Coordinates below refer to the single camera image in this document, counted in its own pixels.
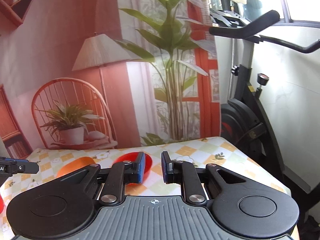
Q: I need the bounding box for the red bowl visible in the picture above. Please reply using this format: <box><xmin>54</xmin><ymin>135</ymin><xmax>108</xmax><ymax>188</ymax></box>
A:
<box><xmin>113</xmin><ymin>152</ymin><xmax>152</xmax><ymax>182</ymax></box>

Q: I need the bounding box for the orange square plate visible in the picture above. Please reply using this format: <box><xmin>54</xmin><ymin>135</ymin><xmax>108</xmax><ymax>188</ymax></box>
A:
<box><xmin>56</xmin><ymin>157</ymin><xmax>95</xmax><ymax>178</ymax></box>

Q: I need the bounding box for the red bowl edge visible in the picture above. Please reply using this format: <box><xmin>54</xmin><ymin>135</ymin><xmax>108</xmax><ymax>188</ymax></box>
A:
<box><xmin>0</xmin><ymin>195</ymin><xmax>4</xmax><ymax>214</ymax></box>

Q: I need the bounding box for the floral checkered tablecloth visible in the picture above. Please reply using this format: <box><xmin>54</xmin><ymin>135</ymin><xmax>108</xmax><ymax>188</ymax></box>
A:
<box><xmin>0</xmin><ymin>136</ymin><xmax>299</xmax><ymax>240</ymax></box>

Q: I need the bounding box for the black exercise bike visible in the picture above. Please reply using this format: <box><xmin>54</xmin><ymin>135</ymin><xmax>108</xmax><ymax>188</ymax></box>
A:
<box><xmin>209</xmin><ymin>0</ymin><xmax>319</xmax><ymax>223</ymax></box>

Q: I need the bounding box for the printed room backdrop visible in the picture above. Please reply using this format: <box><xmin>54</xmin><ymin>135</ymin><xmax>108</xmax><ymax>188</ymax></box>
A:
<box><xmin>1</xmin><ymin>0</ymin><xmax>222</xmax><ymax>158</ymax></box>

